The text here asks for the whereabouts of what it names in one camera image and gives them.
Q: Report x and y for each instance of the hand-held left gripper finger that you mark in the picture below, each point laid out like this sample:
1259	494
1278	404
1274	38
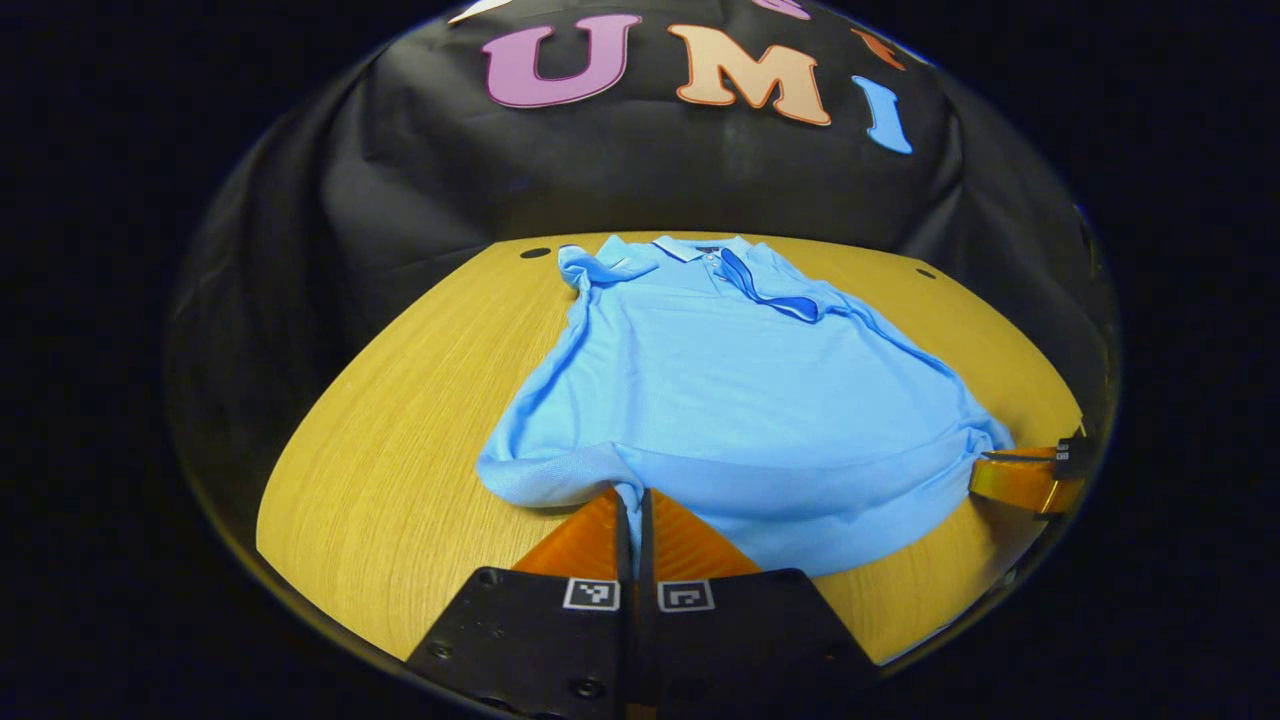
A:
645	545
623	545

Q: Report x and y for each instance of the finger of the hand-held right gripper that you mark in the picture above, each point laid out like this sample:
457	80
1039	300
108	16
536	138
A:
1015	480

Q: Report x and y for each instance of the light blue T-shirt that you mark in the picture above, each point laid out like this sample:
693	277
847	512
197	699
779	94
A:
740	400

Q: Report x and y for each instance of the black backdrop cloth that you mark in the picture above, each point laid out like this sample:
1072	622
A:
620	170

